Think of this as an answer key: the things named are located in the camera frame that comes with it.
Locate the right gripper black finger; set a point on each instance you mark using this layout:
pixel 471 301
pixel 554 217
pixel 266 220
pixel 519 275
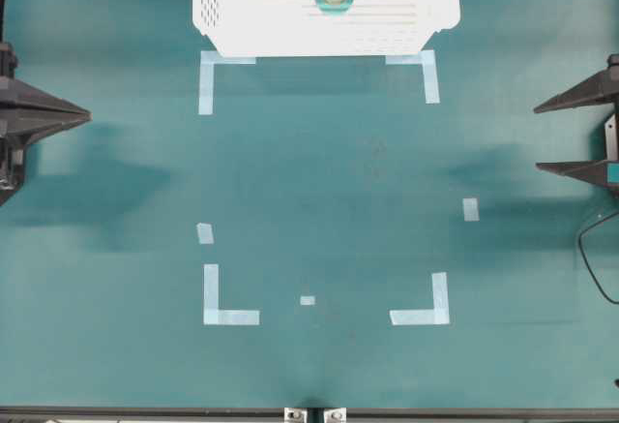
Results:
pixel 598 89
pixel 602 173

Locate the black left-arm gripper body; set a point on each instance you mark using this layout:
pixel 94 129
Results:
pixel 13 136

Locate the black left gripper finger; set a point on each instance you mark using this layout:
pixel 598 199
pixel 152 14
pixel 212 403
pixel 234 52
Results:
pixel 44 115

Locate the small light blue tape strip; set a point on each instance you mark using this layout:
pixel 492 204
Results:
pixel 205 234
pixel 470 208

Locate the white perforated plastic basket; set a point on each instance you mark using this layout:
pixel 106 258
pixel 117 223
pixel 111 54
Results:
pixel 316 28

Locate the small light blue tape piece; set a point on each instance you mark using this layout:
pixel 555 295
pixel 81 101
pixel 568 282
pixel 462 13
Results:
pixel 307 300

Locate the black aluminium frame rail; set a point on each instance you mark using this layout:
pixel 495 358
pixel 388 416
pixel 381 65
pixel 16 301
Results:
pixel 93 414

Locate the metal bracket on front rail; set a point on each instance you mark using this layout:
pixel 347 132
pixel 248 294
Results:
pixel 335 415
pixel 295 415

